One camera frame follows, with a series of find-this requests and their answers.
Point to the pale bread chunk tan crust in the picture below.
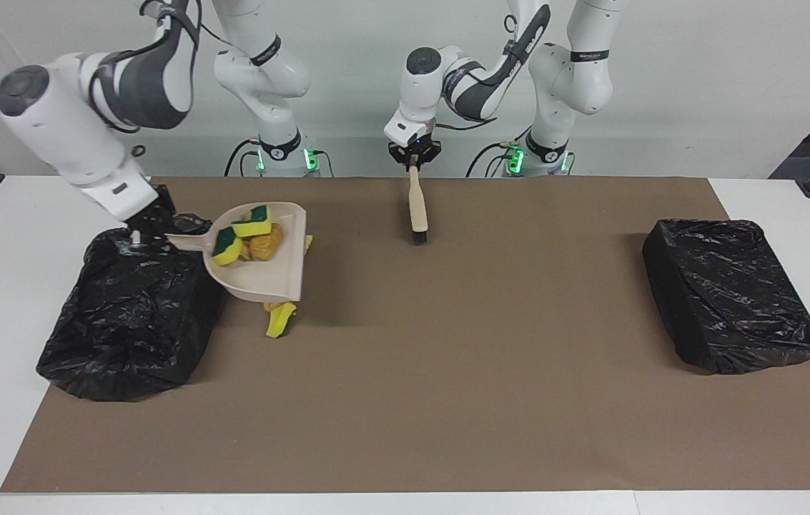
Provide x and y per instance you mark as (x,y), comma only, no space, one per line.
(308,243)

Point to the bin with crumpled black bag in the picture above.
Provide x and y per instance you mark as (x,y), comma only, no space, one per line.
(133,322)

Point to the yellow sponge piece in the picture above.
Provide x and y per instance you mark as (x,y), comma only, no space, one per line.
(226,249)
(253,223)

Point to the brown oval bread roll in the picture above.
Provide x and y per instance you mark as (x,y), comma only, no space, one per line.
(267,243)

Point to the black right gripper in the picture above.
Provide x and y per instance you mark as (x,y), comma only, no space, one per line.
(156,211)

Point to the beige plastic dustpan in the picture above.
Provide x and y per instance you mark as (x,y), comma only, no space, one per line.
(269,282)

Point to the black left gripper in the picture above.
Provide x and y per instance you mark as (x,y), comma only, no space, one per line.
(413,152)

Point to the yellow sponge with green back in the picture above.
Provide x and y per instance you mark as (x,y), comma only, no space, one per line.
(279,323)

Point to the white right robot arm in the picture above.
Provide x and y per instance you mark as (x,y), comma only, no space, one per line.
(61,136)

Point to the brown table mat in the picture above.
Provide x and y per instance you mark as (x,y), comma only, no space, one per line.
(447,429)

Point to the white wall socket box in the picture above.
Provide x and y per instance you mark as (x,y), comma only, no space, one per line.
(54,154)

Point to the bin with taut black bag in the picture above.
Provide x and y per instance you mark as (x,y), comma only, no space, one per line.
(726,300)

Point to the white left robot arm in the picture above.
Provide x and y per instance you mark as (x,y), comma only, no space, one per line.
(476,86)

